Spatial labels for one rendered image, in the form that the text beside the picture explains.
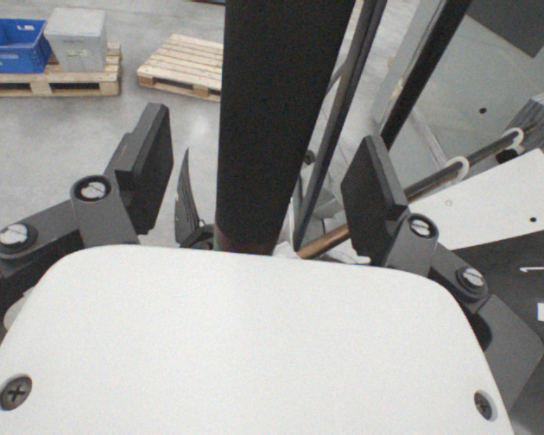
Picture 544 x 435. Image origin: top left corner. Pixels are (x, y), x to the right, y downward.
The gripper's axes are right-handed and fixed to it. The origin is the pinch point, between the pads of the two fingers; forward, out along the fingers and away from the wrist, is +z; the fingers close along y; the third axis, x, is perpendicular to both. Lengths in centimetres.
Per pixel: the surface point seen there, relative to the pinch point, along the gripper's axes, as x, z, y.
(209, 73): -133, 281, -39
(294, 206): -34.1, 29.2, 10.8
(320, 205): -36, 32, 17
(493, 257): -10.0, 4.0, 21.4
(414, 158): -60, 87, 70
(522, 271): -8.1, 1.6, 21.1
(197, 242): -26.6, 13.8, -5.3
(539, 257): -7.7, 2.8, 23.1
